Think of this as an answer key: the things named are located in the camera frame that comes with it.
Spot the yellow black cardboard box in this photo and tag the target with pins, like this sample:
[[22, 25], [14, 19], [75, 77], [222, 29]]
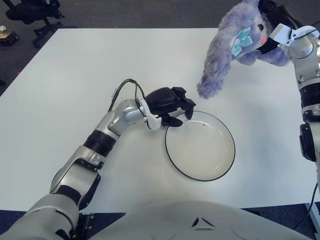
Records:
[[9, 38]]

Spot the purple plush bunny doll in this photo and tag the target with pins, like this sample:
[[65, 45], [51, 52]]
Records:
[[225, 42]]

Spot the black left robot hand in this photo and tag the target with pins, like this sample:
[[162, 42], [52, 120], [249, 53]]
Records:
[[162, 102]]

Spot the silver robot torso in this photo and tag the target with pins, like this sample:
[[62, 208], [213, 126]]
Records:
[[200, 225]]

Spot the small white floor item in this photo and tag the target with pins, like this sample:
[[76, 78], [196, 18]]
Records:
[[2, 28]]

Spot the white plate black rim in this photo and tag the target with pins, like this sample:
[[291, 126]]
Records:
[[200, 150]]

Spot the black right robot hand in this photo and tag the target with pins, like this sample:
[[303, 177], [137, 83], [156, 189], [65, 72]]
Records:
[[282, 35]]

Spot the black table bracket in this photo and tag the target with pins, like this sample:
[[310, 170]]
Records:
[[87, 221]]

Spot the white table leg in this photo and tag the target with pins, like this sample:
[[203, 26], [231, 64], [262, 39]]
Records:
[[313, 216]]

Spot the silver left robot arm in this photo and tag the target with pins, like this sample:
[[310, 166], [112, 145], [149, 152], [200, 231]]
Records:
[[82, 162]]

